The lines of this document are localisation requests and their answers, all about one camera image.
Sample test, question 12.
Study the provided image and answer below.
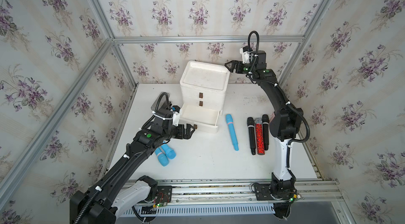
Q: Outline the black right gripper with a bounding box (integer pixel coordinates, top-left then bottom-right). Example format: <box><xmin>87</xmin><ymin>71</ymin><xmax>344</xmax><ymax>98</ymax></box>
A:
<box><xmin>225</xmin><ymin>60</ymin><xmax>257</xmax><ymax>76</ymax></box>

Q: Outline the white three-drawer cabinet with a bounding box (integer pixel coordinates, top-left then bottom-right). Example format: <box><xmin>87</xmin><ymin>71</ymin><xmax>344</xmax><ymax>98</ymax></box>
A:
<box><xmin>179</xmin><ymin>60</ymin><xmax>231</xmax><ymax>117</ymax></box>

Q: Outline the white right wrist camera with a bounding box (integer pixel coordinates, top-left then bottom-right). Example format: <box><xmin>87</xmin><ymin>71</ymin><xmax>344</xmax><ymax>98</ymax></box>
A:
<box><xmin>239</xmin><ymin>46</ymin><xmax>253</xmax><ymax>64</ymax></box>

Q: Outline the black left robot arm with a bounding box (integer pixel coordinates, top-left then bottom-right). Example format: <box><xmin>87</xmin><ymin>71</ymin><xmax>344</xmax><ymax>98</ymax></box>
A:
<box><xmin>69</xmin><ymin>92</ymin><xmax>195</xmax><ymax>224</ymax></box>

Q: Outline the slim blue toy microphone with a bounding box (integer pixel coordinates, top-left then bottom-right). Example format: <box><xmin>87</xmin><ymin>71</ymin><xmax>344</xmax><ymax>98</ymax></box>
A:
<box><xmin>225</xmin><ymin>114</ymin><xmax>239</xmax><ymax>151</ymax></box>

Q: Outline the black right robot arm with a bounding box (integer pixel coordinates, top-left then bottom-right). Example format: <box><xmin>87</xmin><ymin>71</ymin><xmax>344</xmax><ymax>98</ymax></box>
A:
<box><xmin>225</xmin><ymin>31</ymin><xmax>310</xmax><ymax>200</ymax></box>

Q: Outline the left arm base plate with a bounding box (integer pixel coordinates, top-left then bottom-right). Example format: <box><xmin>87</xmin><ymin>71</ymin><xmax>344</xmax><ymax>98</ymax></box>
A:
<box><xmin>135</xmin><ymin>185</ymin><xmax>173</xmax><ymax>215</ymax></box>

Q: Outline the red glitter microphone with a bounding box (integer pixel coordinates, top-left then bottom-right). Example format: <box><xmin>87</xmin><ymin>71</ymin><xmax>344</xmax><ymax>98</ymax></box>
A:
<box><xmin>254</xmin><ymin>118</ymin><xmax>265</xmax><ymax>155</ymax></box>

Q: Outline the black handheld microphone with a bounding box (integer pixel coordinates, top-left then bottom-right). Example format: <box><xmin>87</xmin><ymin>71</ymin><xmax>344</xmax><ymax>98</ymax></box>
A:
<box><xmin>262</xmin><ymin>114</ymin><xmax>270</xmax><ymax>151</ymax></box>

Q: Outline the blue and black microphone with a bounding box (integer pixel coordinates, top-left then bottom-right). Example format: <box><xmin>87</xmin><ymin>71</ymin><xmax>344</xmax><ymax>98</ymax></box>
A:
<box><xmin>247</xmin><ymin>117</ymin><xmax>256</xmax><ymax>155</ymax></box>

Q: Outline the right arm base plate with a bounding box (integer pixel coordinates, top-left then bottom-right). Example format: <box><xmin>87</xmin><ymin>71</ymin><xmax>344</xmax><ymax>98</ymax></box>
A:
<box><xmin>251</xmin><ymin>181</ymin><xmax>298</xmax><ymax>203</ymax></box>

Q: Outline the aluminium mounting rail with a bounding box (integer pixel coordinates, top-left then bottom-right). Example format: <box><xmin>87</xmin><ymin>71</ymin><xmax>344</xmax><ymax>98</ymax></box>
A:
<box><xmin>157</xmin><ymin>179</ymin><xmax>344</xmax><ymax>205</ymax></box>

